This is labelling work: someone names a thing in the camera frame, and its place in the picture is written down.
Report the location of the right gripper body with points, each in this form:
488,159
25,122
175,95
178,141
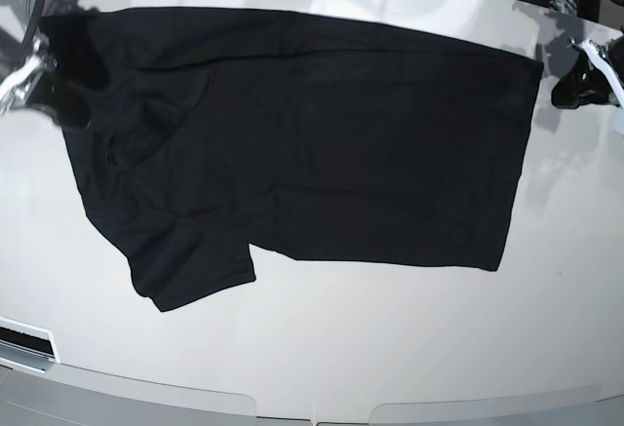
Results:
21,75

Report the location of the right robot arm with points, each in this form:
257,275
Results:
35,25

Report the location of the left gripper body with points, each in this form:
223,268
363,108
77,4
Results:
608,58

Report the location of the black t-shirt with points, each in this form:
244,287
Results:
318,138

